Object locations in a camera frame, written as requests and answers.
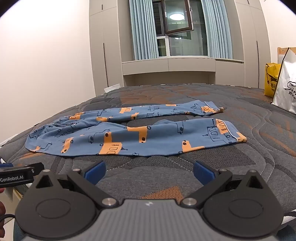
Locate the beige built-in wardrobe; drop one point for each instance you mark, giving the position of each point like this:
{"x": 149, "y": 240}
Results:
{"x": 251, "y": 44}
{"x": 105, "y": 46}

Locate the window with dark frame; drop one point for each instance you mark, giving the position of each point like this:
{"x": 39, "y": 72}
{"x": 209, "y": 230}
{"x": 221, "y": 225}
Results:
{"x": 179, "y": 27}

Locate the light blue curtain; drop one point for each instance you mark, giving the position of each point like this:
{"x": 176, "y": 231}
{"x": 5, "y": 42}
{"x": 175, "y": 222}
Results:
{"x": 143, "y": 30}
{"x": 217, "y": 29}

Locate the yellow shopping bag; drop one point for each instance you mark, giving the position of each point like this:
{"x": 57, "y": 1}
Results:
{"x": 272, "y": 80}

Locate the blue pants with orange print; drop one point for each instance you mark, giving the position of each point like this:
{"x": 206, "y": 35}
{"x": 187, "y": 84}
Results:
{"x": 129, "y": 136}

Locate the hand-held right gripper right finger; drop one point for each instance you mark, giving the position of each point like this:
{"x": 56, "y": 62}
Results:
{"x": 203, "y": 172}

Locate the wooden board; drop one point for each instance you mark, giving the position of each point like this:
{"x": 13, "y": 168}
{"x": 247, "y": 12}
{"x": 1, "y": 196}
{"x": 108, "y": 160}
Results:
{"x": 283, "y": 50}

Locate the white shopping bag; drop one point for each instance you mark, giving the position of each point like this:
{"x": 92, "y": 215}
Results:
{"x": 286, "y": 81}

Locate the person's left hand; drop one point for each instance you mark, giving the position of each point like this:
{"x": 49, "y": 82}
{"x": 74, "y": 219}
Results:
{"x": 1, "y": 208}

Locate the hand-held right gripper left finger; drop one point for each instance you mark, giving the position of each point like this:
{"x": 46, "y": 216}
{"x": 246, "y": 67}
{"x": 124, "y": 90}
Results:
{"x": 95, "y": 172}

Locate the beige window ledge cabinet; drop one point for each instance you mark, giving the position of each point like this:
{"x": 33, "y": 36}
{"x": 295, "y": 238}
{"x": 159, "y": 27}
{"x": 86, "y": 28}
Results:
{"x": 171, "y": 70}

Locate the grey and orange quilted mattress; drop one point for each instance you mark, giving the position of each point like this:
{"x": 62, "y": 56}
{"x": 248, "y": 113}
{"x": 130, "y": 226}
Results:
{"x": 161, "y": 166}

